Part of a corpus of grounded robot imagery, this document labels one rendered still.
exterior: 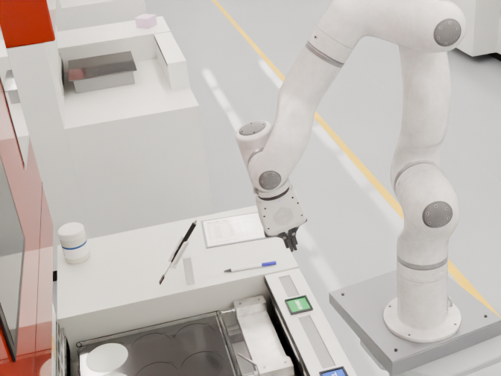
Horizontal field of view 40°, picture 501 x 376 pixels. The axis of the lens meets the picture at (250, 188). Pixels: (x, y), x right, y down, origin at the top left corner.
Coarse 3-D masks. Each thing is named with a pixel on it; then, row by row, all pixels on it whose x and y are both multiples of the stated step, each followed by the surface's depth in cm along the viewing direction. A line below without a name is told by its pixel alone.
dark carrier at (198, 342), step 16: (208, 320) 175; (128, 336) 172; (144, 336) 172; (160, 336) 172; (176, 336) 171; (192, 336) 171; (208, 336) 170; (80, 352) 169; (128, 352) 167; (144, 352) 167; (160, 352) 167; (176, 352) 166; (192, 352) 165; (208, 352) 165; (224, 352) 164; (128, 368) 163; (144, 368) 162; (160, 368) 162; (176, 368) 161; (192, 368) 161; (208, 368) 160; (224, 368) 160
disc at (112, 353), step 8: (104, 344) 171; (112, 344) 171; (96, 352) 168; (104, 352) 168; (112, 352) 168; (120, 352) 168; (88, 360) 166; (96, 360) 166; (104, 360) 166; (112, 360) 165; (120, 360) 165; (96, 368) 164; (104, 368) 163; (112, 368) 163
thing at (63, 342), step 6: (60, 330) 170; (60, 336) 168; (66, 336) 173; (60, 342) 166; (66, 342) 173; (60, 348) 164; (66, 348) 174; (60, 354) 163; (66, 354) 173; (60, 360) 161; (66, 360) 171; (60, 366) 159; (66, 366) 169; (60, 372) 157; (66, 372) 161
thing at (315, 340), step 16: (288, 272) 180; (272, 288) 175; (288, 288) 175; (304, 288) 174; (288, 320) 163; (304, 320) 164; (320, 320) 162; (304, 336) 158; (320, 336) 158; (304, 352) 154; (320, 352) 154; (336, 352) 153; (320, 368) 149; (352, 368) 148
